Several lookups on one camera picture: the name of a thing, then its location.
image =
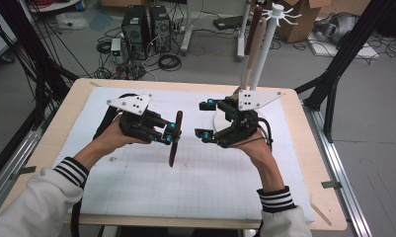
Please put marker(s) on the grey rounded appliance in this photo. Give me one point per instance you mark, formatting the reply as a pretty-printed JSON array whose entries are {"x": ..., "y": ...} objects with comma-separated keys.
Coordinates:
[{"x": 337, "y": 26}]

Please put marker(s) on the large cardboard box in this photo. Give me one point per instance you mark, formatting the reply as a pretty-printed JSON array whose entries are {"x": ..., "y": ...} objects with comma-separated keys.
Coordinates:
[{"x": 300, "y": 31}]

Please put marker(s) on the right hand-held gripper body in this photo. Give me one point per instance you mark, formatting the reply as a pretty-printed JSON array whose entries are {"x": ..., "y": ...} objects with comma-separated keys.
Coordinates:
[{"x": 241, "y": 121}]

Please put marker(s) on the flat black device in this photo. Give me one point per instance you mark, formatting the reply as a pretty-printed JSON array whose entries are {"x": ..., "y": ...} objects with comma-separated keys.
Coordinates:
[{"x": 226, "y": 22}]

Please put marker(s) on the person's right hand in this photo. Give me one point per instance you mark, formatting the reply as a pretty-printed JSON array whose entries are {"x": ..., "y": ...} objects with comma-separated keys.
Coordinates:
[{"x": 258, "y": 149}]

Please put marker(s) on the white foam board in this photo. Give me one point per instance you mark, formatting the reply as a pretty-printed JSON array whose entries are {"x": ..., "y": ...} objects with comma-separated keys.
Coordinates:
[{"x": 356, "y": 52}]

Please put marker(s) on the black metal frame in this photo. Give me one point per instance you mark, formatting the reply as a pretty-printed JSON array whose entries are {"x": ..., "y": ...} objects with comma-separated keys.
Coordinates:
[
  {"x": 348, "y": 49},
  {"x": 27, "y": 39}
]

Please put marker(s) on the person's left hand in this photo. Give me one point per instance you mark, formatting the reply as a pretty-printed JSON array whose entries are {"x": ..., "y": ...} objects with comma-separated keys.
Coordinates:
[{"x": 115, "y": 140}]

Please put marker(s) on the white-legged desk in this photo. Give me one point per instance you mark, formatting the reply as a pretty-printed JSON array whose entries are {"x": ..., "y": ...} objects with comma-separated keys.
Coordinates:
[{"x": 186, "y": 41}]

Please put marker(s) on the round white table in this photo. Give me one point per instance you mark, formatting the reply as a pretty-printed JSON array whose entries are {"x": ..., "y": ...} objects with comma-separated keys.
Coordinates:
[{"x": 54, "y": 7}]

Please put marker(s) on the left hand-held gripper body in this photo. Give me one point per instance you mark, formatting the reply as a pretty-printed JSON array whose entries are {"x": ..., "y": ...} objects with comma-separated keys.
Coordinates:
[{"x": 136, "y": 123}]

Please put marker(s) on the metal clamp bracket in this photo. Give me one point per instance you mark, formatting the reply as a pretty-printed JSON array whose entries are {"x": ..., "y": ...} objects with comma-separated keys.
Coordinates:
[
  {"x": 332, "y": 184},
  {"x": 24, "y": 171}
]

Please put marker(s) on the white utensil rack stand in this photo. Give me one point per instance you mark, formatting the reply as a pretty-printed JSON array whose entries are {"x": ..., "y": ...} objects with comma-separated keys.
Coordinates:
[{"x": 264, "y": 52}]

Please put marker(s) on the small white power box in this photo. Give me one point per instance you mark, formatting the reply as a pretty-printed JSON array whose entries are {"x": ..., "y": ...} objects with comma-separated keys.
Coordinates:
[{"x": 116, "y": 44}]

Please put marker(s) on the clear plastic bag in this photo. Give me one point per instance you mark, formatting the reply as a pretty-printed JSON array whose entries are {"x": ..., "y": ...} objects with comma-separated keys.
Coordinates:
[{"x": 70, "y": 21}]

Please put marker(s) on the aluminium rail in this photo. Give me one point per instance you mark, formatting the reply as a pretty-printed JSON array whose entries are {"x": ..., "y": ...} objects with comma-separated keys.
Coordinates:
[
  {"x": 350, "y": 204},
  {"x": 4, "y": 177}
]

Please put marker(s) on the brown wooden spoon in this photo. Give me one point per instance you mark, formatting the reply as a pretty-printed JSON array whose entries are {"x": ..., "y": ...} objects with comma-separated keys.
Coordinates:
[{"x": 173, "y": 154}]

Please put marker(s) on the black computer tower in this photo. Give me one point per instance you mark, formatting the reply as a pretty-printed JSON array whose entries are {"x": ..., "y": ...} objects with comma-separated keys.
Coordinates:
[
  {"x": 135, "y": 31},
  {"x": 160, "y": 28}
]

